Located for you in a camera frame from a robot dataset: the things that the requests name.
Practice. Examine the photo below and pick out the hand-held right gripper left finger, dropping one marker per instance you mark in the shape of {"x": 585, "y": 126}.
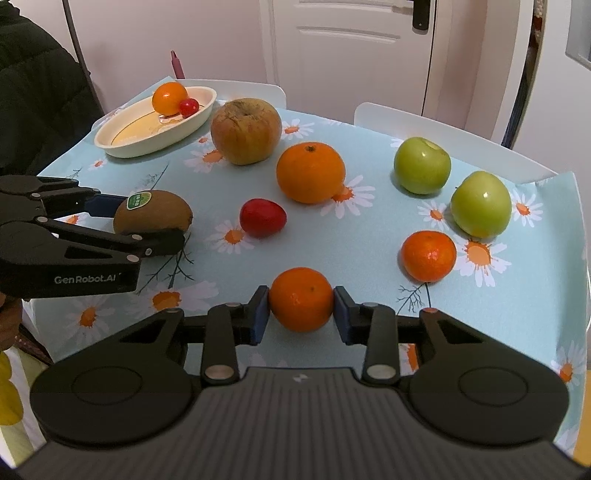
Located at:
{"x": 261, "y": 318}

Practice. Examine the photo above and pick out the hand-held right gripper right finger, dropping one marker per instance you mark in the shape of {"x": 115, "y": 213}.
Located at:
{"x": 342, "y": 318}

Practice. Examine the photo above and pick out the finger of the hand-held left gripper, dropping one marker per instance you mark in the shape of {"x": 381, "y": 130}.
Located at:
{"x": 157, "y": 242}
{"x": 108, "y": 205}

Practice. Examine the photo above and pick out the brown kiwi with green sticker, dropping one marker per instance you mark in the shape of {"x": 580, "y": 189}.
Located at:
{"x": 157, "y": 212}

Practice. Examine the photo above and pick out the small orange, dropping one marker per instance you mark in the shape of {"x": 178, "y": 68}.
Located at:
{"x": 428, "y": 256}
{"x": 168, "y": 99}
{"x": 300, "y": 300}

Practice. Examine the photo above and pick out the white oval dish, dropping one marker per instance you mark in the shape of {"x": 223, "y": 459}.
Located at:
{"x": 138, "y": 138}

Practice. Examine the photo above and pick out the brownish yellow apple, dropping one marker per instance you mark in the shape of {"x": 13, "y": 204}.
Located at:
{"x": 246, "y": 131}

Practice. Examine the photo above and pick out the large orange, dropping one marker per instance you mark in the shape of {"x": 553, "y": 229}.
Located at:
{"x": 310, "y": 173}

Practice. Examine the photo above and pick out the green apple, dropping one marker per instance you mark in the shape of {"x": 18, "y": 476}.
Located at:
{"x": 481, "y": 205}
{"x": 421, "y": 166}

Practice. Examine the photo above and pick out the person's left hand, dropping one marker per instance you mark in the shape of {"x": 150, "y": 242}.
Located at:
{"x": 9, "y": 321}

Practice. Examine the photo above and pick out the blue daisy print tablecloth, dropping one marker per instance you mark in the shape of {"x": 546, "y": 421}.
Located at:
{"x": 369, "y": 230}

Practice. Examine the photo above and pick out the red plum tomato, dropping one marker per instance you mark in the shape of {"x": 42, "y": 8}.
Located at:
{"x": 262, "y": 218}

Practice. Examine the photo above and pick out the red cherry tomato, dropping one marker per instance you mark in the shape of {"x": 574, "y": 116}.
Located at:
{"x": 189, "y": 107}

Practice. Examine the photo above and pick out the yellow floral cloth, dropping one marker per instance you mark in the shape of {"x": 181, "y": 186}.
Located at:
{"x": 14, "y": 392}

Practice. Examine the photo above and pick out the black padded jacket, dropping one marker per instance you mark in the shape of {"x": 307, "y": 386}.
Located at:
{"x": 37, "y": 92}

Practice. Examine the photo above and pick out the grey metal pole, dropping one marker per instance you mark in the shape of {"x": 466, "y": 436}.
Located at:
{"x": 84, "y": 50}

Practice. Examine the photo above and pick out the pink plastic tool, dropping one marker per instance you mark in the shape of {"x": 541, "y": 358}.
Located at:
{"x": 178, "y": 64}

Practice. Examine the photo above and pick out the white chair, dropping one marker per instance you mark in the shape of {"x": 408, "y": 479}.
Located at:
{"x": 415, "y": 122}
{"x": 249, "y": 90}

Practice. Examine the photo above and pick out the white panel door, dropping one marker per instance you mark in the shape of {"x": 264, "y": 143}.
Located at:
{"x": 351, "y": 69}

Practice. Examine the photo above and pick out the grey framed panel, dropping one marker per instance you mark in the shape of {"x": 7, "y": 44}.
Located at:
{"x": 579, "y": 32}

